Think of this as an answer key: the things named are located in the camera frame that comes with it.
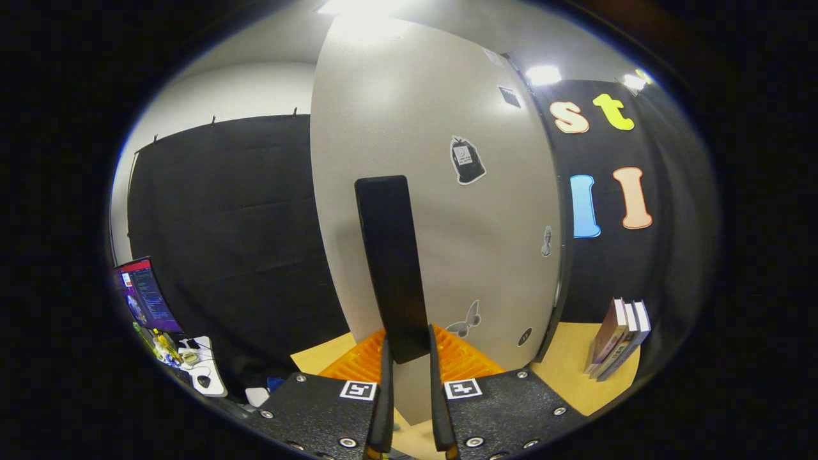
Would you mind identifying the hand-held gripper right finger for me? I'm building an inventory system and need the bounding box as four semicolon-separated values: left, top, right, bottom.
427;324;587;460

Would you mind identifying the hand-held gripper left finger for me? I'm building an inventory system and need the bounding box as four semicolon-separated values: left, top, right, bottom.
246;328;395;460

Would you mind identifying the black door handle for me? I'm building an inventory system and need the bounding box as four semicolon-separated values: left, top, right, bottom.
355;175;430;365

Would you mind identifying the beige cabinet door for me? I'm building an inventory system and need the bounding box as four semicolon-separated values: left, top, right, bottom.
310;16;563;426

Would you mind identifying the white side desk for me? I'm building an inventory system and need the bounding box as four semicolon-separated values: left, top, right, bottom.
178;335;228;398

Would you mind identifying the brown spine book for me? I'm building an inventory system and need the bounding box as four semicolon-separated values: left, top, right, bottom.
591;302;640;379

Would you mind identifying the dark grey cabinet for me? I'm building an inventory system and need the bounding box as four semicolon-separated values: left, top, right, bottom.
498;51;574;364

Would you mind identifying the grey blue book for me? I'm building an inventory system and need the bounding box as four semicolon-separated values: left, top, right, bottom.
598;300;652;382

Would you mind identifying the yellow green toy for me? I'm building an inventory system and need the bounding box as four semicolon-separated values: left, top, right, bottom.
133;321;181;366

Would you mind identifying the computer monitor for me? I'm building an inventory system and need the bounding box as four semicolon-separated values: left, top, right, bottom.
115;257;183;334

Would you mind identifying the small ceiling light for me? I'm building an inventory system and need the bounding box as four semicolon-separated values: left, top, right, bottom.
525;65;562;87

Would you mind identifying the large ceiling light panel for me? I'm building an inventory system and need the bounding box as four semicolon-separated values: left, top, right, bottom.
316;0;410;20

